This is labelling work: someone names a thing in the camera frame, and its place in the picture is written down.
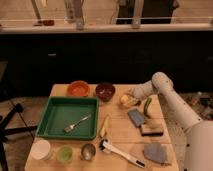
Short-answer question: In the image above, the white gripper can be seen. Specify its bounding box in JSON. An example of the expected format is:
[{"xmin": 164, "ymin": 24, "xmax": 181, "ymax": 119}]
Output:
[{"xmin": 120, "ymin": 86, "xmax": 144, "ymax": 108}]

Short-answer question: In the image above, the small yellow apple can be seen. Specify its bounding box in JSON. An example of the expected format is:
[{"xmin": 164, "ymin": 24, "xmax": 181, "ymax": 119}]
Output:
[{"xmin": 120, "ymin": 95, "xmax": 129, "ymax": 104}]

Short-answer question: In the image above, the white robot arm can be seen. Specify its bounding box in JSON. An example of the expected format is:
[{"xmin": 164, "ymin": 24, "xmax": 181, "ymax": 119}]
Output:
[{"xmin": 126, "ymin": 72, "xmax": 213, "ymax": 171}]

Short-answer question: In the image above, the dark brown bowl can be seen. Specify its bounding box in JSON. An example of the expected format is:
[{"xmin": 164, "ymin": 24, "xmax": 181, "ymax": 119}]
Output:
[{"xmin": 95, "ymin": 82, "xmax": 115, "ymax": 102}]

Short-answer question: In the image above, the orange red bowl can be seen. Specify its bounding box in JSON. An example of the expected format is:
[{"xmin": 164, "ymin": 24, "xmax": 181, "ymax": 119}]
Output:
[{"xmin": 66, "ymin": 80, "xmax": 90, "ymax": 97}]

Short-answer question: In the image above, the dark red food pile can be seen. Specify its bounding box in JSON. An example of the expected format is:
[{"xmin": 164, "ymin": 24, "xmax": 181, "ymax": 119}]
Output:
[{"xmin": 133, "ymin": 99, "xmax": 141, "ymax": 106}]

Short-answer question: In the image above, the blue sponge block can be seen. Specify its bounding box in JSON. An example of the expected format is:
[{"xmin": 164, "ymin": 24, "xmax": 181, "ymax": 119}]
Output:
[{"xmin": 128, "ymin": 109, "xmax": 145, "ymax": 127}]

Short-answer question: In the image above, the beige black scrub sponge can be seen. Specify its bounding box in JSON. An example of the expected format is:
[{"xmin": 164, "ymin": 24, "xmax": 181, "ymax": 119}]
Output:
[{"xmin": 140, "ymin": 123, "xmax": 164, "ymax": 136}]

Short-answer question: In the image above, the white dish brush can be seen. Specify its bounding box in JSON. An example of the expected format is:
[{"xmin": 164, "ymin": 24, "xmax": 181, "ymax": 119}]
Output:
[{"xmin": 99, "ymin": 139, "xmax": 146, "ymax": 168}]

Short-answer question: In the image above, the blue folded cloth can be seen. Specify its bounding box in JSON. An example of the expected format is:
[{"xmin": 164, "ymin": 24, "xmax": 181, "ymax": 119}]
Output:
[{"xmin": 143, "ymin": 143, "xmax": 168, "ymax": 164}]

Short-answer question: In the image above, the silver metal fork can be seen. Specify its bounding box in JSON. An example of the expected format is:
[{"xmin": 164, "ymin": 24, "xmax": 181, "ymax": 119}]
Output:
[{"xmin": 64, "ymin": 115, "xmax": 91, "ymax": 133}]

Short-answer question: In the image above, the small metal cup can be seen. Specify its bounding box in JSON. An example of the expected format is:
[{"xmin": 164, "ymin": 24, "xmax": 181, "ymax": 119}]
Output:
[{"xmin": 81, "ymin": 143, "xmax": 96, "ymax": 161}]

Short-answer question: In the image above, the green plastic tray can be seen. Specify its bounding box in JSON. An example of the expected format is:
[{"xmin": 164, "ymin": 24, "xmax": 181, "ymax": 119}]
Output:
[{"xmin": 36, "ymin": 97, "xmax": 99, "ymax": 140}]

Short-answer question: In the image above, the green plastic cup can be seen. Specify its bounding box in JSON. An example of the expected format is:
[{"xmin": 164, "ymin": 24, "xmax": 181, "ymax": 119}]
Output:
[{"xmin": 56, "ymin": 145, "xmax": 73, "ymax": 164}]

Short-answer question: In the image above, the white plastic cup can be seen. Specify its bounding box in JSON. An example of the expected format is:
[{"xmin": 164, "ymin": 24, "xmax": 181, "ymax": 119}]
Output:
[{"xmin": 30, "ymin": 140, "xmax": 51, "ymax": 160}]

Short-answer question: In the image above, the black office chair base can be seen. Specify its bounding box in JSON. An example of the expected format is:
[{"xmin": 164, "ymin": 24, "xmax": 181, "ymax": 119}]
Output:
[{"xmin": 0, "ymin": 59, "xmax": 39, "ymax": 171}]

